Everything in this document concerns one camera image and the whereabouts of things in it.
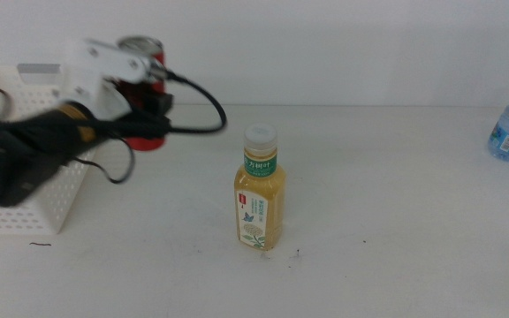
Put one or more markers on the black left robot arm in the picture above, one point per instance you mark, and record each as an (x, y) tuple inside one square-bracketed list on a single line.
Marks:
[(7, 163)]

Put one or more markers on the red cola can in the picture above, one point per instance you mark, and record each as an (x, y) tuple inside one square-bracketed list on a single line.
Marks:
[(148, 145)]

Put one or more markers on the small dark thread scrap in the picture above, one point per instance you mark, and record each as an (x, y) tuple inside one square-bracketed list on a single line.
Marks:
[(40, 244)]

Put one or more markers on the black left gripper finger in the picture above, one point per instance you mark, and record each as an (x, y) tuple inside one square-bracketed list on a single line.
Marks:
[(159, 103)]

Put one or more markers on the white perforated plastic basket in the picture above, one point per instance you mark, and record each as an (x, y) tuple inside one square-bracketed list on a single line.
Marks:
[(38, 214)]

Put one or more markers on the yellow tea bottle white cap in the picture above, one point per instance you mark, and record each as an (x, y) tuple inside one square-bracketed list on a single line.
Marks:
[(261, 190)]

